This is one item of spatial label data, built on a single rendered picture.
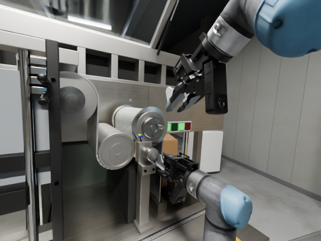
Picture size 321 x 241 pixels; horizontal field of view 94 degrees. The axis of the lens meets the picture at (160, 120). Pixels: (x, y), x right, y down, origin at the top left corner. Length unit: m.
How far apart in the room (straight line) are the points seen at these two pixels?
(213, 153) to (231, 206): 2.76
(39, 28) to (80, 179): 0.69
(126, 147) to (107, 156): 0.07
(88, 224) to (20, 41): 0.57
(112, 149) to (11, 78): 0.29
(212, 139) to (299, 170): 1.44
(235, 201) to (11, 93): 0.48
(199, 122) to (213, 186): 0.81
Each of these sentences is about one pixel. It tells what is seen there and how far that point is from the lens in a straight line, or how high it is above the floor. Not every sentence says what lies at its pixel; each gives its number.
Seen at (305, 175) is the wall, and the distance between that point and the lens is 3.46.
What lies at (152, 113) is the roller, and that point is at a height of 1.30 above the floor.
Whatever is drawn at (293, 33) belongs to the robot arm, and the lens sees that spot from 0.22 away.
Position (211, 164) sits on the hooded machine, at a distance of 3.19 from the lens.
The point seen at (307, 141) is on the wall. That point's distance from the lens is 3.36.
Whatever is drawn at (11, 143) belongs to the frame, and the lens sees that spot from 0.40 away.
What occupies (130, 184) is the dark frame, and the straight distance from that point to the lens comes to 0.58.
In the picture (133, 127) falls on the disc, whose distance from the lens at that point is 0.52.
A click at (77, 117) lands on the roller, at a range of 0.49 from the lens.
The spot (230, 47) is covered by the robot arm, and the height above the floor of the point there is 1.45.
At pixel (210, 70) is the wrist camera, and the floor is 1.41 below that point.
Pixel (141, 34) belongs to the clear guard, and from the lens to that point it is 0.95.
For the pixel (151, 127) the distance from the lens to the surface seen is 0.53.
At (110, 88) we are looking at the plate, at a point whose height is 1.40.
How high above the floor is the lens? 1.33
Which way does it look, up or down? 6 degrees down
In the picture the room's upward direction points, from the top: 3 degrees clockwise
